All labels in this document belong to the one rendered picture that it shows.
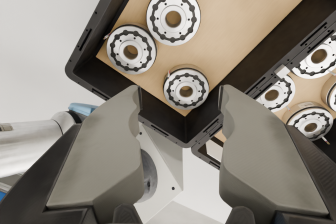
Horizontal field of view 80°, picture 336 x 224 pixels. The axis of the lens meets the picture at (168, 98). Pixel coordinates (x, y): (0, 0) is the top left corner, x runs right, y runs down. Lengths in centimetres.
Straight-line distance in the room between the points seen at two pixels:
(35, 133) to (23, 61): 39
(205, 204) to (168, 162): 51
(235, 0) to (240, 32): 6
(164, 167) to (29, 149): 32
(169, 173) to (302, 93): 38
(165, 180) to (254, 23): 43
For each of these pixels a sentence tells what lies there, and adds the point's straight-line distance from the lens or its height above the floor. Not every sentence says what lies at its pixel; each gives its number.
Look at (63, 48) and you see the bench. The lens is 67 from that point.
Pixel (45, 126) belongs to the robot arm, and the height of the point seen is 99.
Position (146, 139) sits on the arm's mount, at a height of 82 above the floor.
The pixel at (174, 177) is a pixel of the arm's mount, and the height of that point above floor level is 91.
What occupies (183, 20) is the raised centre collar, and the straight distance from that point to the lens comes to 40.
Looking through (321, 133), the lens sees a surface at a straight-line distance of 63.
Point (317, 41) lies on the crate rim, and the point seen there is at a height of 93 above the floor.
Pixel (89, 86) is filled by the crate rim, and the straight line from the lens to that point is 41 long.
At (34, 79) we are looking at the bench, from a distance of 77.
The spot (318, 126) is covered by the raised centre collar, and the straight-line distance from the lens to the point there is 60.
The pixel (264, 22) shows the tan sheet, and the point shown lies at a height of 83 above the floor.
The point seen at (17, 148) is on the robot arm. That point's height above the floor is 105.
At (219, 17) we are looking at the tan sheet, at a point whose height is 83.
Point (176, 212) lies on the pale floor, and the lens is 249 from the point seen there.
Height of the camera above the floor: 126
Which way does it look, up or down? 60 degrees down
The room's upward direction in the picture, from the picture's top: 175 degrees counter-clockwise
